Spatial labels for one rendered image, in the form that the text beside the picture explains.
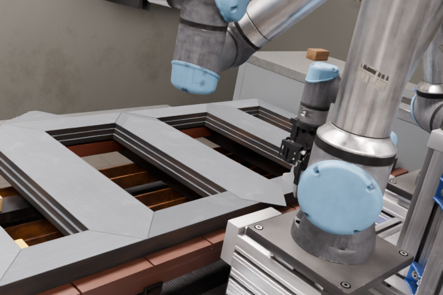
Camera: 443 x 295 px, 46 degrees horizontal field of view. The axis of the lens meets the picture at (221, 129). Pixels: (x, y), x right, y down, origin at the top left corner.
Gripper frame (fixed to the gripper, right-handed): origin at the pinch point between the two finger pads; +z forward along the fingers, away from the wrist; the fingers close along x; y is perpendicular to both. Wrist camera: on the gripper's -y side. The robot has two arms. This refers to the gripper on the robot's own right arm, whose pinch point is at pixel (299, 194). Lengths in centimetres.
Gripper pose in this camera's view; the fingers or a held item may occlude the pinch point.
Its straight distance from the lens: 142.2
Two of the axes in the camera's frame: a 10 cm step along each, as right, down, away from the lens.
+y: -7.1, -3.5, 6.1
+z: -1.8, 9.3, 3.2
